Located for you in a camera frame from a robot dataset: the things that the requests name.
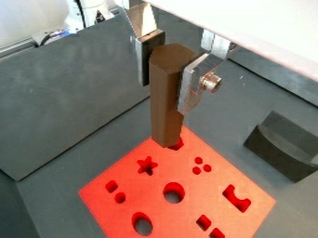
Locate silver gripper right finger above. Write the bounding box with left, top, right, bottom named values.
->
left=178, top=30, right=238, bottom=115

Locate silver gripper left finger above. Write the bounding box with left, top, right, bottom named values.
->
left=126, top=3, right=166, bottom=86

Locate dark brown hexagonal peg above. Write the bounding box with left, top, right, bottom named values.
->
left=150, top=44, right=197, bottom=148

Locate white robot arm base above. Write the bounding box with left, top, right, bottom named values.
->
left=33, top=0, right=118, bottom=46

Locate red shape-sorting block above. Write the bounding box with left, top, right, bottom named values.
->
left=79, top=128, right=276, bottom=238

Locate black curved holder bracket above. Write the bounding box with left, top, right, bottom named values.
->
left=244, top=111, right=318, bottom=182

